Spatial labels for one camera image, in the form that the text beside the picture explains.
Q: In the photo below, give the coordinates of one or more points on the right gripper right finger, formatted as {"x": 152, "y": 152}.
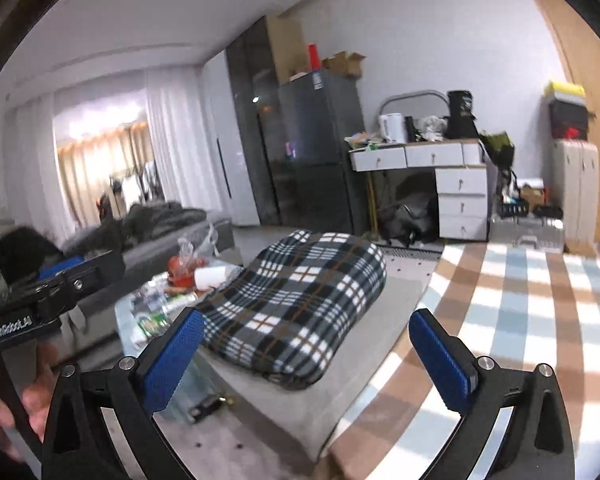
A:
{"x": 537, "y": 442}

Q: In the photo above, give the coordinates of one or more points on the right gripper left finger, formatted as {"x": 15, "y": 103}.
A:
{"x": 77, "y": 442}

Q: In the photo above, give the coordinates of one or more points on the dark plaid fleece garment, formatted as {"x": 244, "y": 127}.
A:
{"x": 285, "y": 315}

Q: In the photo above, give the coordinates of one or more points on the person left hand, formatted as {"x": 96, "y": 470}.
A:
{"x": 28, "y": 369}

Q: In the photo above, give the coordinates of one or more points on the grey sofa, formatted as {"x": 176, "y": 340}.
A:
{"x": 147, "y": 238}

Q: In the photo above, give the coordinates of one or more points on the glass coffee table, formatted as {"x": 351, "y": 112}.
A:
{"x": 160, "y": 328}

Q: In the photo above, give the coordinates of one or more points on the silver suitcase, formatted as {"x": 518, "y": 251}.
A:
{"x": 545, "y": 235}

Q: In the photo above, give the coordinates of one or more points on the white storage cabinet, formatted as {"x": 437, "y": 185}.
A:
{"x": 576, "y": 191}

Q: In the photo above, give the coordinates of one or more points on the white drawer desk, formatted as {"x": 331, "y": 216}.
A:
{"x": 463, "y": 174}

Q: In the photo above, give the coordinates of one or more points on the black refrigerator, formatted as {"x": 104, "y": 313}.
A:
{"x": 321, "y": 110}

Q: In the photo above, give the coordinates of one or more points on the white electric kettle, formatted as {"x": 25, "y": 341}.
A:
{"x": 392, "y": 128}

